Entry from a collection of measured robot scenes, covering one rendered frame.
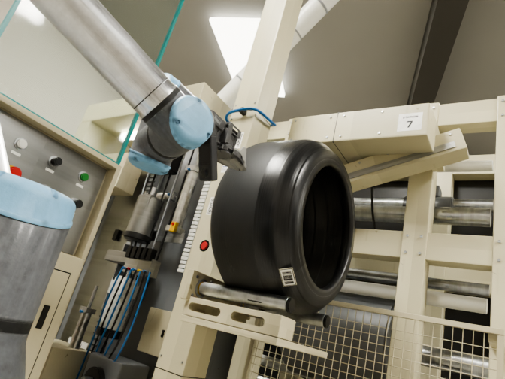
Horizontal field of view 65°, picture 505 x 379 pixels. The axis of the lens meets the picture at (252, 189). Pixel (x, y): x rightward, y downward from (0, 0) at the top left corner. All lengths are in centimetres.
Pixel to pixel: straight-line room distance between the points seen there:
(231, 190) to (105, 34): 66
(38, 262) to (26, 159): 93
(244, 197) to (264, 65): 79
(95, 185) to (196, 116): 92
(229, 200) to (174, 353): 57
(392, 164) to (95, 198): 119
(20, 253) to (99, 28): 39
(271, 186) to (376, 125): 69
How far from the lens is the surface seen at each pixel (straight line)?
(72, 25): 76
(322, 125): 182
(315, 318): 145
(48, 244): 57
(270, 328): 117
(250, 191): 120
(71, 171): 155
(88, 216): 159
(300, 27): 239
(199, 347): 148
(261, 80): 178
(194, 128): 73
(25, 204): 56
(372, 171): 177
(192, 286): 136
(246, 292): 126
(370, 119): 175
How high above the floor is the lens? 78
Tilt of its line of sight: 20 degrees up
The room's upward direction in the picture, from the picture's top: 15 degrees clockwise
